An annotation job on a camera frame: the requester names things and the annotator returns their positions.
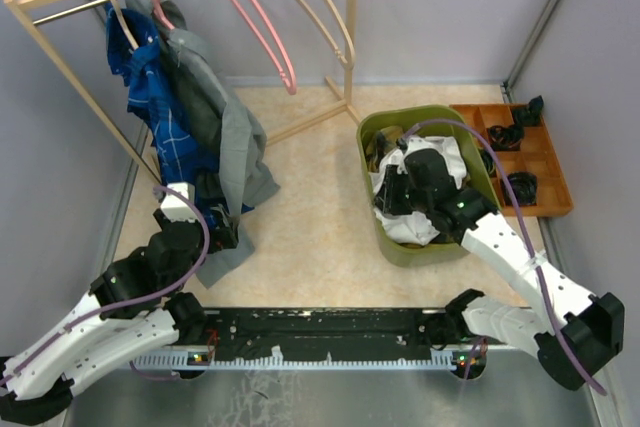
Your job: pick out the yellow plaid shirt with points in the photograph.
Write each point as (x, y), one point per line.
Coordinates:
(382, 142)

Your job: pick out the orange compartment tray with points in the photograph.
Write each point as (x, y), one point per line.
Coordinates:
(535, 155)

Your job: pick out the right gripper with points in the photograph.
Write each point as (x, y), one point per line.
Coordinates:
(386, 199)

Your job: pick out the pink hanger with white shirt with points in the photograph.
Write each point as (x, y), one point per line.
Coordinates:
(275, 48)

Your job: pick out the green plastic basket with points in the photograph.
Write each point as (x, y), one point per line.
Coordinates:
(478, 177)

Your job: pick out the black round part in tray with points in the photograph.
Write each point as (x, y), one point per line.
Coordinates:
(525, 186)

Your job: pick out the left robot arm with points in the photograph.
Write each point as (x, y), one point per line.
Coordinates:
(137, 305)

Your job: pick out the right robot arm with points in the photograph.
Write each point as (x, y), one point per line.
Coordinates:
(572, 332)

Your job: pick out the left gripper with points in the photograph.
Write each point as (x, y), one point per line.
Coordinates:
(224, 236)

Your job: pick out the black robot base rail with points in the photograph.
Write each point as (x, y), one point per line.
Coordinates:
(352, 339)

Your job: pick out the wooden clothes rack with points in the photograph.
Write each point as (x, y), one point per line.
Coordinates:
(344, 95)

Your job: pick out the black part in tray corner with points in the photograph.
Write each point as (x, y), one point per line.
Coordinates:
(529, 115)

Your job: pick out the black part beside basket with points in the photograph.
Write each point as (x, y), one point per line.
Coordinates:
(488, 162)

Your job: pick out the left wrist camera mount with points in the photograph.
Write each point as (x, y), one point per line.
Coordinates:
(175, 209)

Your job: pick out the grey shirt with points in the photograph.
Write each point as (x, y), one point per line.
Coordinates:
(221, 123)

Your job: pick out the white shirt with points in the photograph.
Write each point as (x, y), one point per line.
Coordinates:
(416, 228)

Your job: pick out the blue plaid shirt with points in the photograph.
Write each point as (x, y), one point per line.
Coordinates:
(151, 98)

